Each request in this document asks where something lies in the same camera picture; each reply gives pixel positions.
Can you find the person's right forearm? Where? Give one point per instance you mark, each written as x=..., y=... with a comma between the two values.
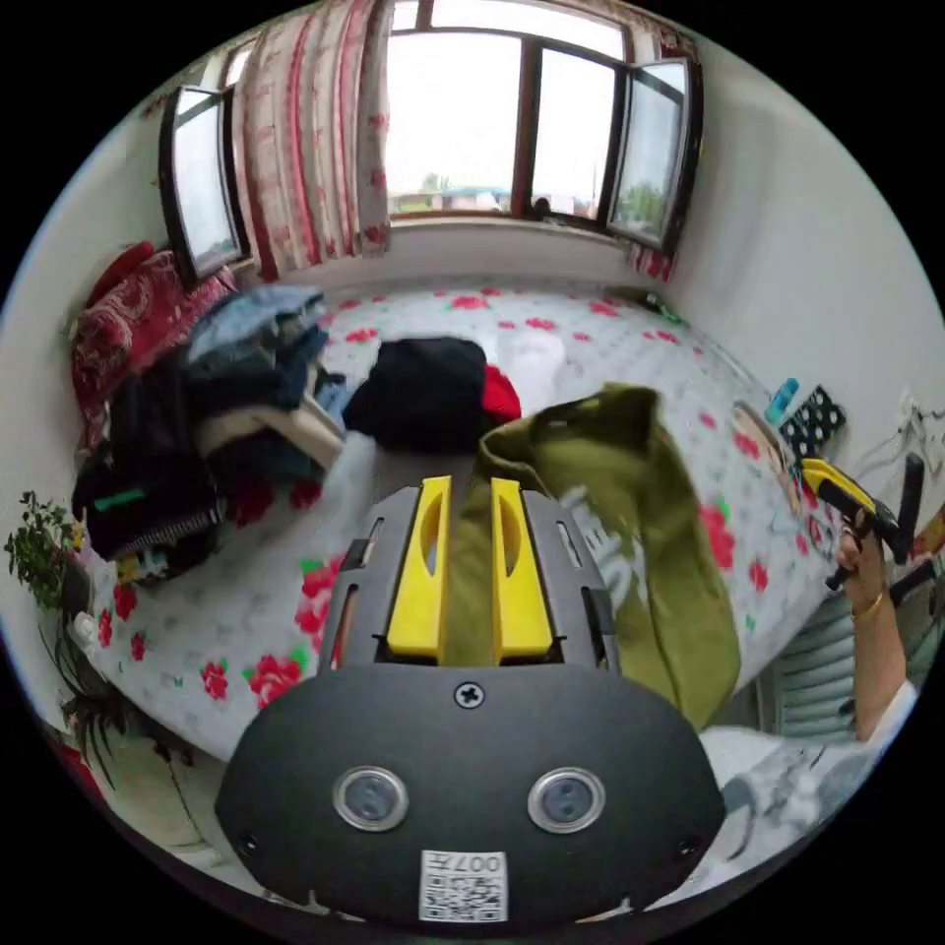
x=882, y=664

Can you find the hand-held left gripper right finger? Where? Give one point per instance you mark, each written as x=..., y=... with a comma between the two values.
x=526, y=605

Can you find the person's right hand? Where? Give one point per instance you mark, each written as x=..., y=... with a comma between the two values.
x=867, y=568

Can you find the window with brown frame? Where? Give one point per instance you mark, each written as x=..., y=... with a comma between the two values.
x=458, y=118

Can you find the pile of clothes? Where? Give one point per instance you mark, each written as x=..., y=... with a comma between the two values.
x=221, y=413

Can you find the black dotted bag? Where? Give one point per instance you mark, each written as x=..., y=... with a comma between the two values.
x=812, y=424

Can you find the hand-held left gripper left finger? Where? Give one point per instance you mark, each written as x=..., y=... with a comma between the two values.
x=417, y=591

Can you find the bed with floral sheet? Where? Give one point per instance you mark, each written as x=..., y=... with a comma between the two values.
x=244, y=546

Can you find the red garment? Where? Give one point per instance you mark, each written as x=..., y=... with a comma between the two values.
x=502, y=395

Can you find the green potted plant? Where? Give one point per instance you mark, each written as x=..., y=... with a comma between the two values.
x=44, y=546

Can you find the dark green long sleeve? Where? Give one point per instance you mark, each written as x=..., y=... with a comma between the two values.
x=664, y=591

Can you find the red patterned rolled blanket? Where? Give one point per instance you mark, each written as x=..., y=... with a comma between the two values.
x=125, y=325

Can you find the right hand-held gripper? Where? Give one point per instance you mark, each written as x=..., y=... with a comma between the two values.
x=886, y=528

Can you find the person's body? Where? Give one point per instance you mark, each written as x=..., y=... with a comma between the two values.
x=790, y=782

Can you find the black garment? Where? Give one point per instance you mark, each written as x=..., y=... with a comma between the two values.
x=421, y=391

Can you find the red and white floral curtain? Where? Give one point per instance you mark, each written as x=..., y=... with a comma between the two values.
x=310, y=148

